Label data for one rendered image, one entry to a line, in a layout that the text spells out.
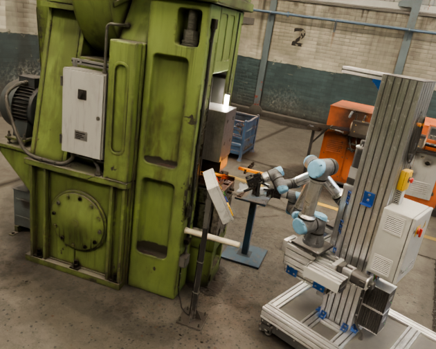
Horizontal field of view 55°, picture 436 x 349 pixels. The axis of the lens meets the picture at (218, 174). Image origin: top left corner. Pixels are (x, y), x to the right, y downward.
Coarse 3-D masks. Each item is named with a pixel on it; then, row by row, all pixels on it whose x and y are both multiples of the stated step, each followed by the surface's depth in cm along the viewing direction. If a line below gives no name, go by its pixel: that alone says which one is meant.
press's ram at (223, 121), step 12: (216, 108) 326; (228, 108) 333; (216, 120) 320; (228, 120) 327; (216, 132) 322; (228, 132) 336; (204, 144) 328; (216, 144) 325; (228, 144) 345; (204, 156) 331; (216, 156) 328
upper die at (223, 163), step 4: (204, 160) 337; (224, 160) 344; (204, 164) 338; (208, 164) 337; (212, 164) 336; (216, 164) 335; (220, 164) 334; (224, 164) 347; (204, 168) 339; (208, 168) 338; (216, 168) 336; (220, 168) 337
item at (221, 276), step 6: (222, 270) 398; (216, 276) 387; (222, 276) 389; (186, 282) 372; (216, 282) 379; (222, 282) 381; (192, 288) 366; (204, 288) 367; (210, 288) 368; (216, 288) 370; (222, 288) 372; (204, 294) 360; (210, 294) 361
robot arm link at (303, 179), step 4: (336, 164) 270; (336, 168) 270; (300, 176) 298; (304, 176) 294; (308, 176) 291; (328, 176) 281; (292, 180) 304; (296, 180) 300; (300, 180) 297; (304, 180) 295; (308, 180) 293; (292, 184) 302; (296, 184) 302; (300, 184) 300; (304, 184) 300; (292, 188) 306
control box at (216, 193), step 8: (208, 176) 293; (216, 176) 294; (208, 184) 280; (216, 184) 275; (208, 192) 273; (216, 192) 274; (216, 200) 276; (224, 200) 277; (216, 208) 278; (224, 208) 279; (224, 216) 281; (232, 216) 282
